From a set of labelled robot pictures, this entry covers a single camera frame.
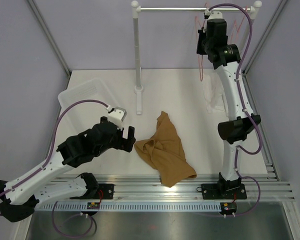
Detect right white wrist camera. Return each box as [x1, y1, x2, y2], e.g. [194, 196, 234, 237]
[204, 10, 223, 21]

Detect white clothes rack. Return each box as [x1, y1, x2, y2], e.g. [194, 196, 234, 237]
[130, 0, 263, 116]

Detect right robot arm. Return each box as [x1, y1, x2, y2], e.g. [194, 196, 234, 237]
[197, 18, 261, 200]

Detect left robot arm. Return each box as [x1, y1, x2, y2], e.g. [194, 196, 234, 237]
[0, 116, 136, 223]

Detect white plastic basket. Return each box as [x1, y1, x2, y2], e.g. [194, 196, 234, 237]
[58, 78, 120, 133]

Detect white garment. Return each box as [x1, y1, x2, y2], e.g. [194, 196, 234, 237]
[201, 72, 229, 116]

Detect aluminium rail base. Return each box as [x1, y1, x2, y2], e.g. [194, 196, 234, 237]
[23, 173, 296, 203]

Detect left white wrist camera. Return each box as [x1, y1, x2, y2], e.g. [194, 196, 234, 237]
[106, 106, 127, 130]

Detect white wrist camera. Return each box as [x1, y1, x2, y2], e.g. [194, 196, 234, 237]
[204, 10, 223, 21]
[106, 106, 127, 130]

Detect pink wire hanger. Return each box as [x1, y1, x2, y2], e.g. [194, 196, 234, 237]
[229, 15, 246, 44]
[194, 14, 206, 82]

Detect white slotted cable duct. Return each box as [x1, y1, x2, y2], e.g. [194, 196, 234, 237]
[39, 201, 221, 212]

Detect brown tank top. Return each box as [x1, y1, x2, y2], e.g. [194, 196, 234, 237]
[134, 111, 197, 188]

